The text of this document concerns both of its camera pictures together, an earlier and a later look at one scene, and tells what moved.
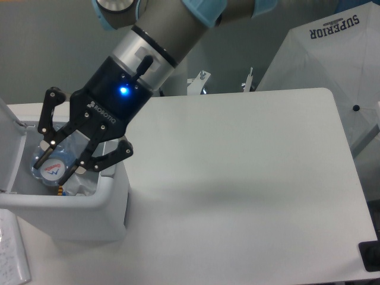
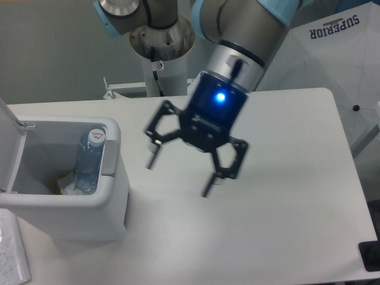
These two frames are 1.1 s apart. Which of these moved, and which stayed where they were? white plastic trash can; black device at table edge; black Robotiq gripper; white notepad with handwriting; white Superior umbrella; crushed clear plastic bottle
Moved: crushed clear plastic bottle; black Robotiq gripper
Stayed: white notepad with handwriting; white Superior umbrella; black device at table edge; white plastic trash can
